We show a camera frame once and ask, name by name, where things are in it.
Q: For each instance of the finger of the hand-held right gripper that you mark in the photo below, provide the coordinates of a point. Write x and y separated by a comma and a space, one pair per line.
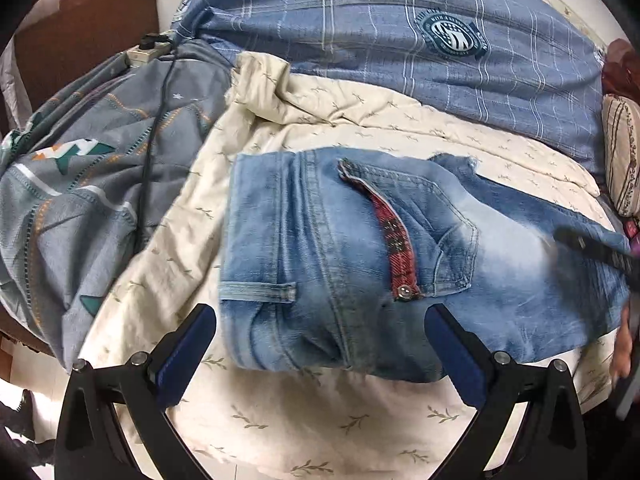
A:
600, 252

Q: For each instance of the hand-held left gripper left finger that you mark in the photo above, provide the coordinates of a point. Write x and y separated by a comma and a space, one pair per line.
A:
186, 347

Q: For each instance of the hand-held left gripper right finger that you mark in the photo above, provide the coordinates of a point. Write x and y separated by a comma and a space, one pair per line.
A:
450, 350

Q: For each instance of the blue denim pants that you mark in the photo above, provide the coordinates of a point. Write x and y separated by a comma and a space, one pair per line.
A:
330, 260

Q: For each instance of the person's right hand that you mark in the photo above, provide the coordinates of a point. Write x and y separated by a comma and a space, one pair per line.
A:
621, 350

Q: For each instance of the striped cream pillow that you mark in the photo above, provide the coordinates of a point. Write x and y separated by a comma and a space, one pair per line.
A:
622, 155

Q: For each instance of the cream leaf-print bed sheet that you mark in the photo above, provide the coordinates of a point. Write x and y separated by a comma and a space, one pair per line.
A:
300, 425

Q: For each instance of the grey patterned quilt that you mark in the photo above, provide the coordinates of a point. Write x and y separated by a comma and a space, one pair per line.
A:
80, 200

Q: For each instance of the dark red cloth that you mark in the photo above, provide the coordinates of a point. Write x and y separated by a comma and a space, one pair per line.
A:
620, 67

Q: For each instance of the white power strip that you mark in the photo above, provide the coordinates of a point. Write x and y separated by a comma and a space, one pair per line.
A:
150, 55

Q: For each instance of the black plug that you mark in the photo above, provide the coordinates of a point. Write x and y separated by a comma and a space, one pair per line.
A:
149, 41

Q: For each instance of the brown headboard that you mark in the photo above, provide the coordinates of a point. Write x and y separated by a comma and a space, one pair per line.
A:
85, 30

